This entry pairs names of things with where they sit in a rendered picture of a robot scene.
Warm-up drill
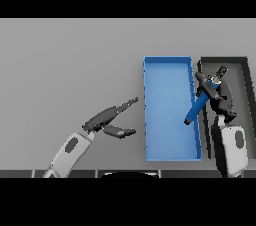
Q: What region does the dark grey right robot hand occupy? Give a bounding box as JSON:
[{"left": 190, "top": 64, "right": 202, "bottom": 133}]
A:
[{"left": 194, "top": 71, "right": 238, "bottom": 124}]

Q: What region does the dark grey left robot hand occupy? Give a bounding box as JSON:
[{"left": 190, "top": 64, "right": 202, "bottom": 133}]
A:
[{"left": 82, "top": 96, "right": 139, "bottom": 140}]

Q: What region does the blue pipe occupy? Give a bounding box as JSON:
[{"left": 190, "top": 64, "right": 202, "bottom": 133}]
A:
[{"left": 183, "top": 65, "right": 229, "bottom": 126}]

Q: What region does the dark grey bin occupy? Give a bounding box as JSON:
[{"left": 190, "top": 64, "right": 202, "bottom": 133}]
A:
[{"left": 196, "top": 56, "right": 256, "bottom": 161}]

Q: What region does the blue bin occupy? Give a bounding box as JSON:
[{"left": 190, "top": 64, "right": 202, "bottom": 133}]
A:
[{"left": 143, "top": 56, "right": 203, "bottom": 162}]

